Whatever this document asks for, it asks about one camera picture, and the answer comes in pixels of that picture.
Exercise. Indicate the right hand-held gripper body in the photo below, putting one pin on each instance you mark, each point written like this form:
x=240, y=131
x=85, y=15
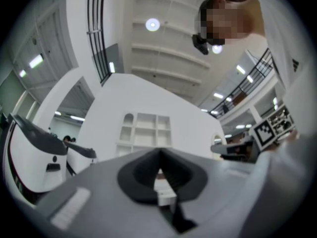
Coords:
x=265, y=133

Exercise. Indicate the black balcony railing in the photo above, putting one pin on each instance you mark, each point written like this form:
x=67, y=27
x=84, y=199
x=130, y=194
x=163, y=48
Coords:
x=247, y=83

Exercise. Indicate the rectangular ceiling light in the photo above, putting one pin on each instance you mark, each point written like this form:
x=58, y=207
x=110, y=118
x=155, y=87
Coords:
x=240, y=69
x=22, y=73
x=112, y=67
x=36, y=61
x=218, y=95

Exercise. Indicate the person's white shirt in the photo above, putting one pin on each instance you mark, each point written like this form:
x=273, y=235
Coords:
x=284, y=41

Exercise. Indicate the round ceiling light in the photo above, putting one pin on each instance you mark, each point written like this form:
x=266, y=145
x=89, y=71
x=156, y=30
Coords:
x=152, y=24
x=217, y=49

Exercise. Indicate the person's head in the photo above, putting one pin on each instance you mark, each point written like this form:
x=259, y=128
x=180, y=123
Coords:
x=226, y=18

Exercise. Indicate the small white black robot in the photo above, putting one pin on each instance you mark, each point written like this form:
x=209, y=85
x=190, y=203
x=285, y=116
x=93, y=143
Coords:
x=79, y=157

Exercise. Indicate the black curved railing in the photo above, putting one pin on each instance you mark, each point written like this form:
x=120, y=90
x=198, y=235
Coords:
x=96, y=33

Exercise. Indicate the large white black robot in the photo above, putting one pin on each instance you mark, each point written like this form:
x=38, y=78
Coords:
x=32, y=162

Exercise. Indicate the black head-worn camera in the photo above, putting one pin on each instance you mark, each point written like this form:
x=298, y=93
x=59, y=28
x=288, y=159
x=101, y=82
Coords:
x=201, y=44

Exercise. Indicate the white wall shelf unit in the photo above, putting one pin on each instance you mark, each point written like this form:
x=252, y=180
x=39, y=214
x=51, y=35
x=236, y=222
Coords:
x=146, y=133

